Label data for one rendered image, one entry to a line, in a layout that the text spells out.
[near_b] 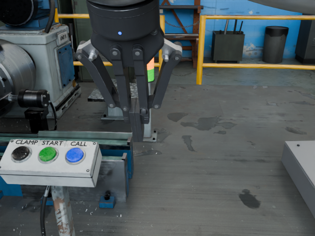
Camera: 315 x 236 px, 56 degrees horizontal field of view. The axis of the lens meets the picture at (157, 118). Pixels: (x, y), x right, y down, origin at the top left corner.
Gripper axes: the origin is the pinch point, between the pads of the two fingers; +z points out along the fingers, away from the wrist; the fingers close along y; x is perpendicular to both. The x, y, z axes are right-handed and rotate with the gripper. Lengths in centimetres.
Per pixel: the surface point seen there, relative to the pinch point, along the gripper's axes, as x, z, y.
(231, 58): -402, 293, -105
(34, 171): 3.4, 10.3, 18.5
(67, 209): 4.2, 23.4, 15.8
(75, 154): 0.1, 9.5, 11.9
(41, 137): -24, 37, 35
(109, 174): -10.0, 33.5, 10.9
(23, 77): -46, 32, 46
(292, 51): -448, 310, -226
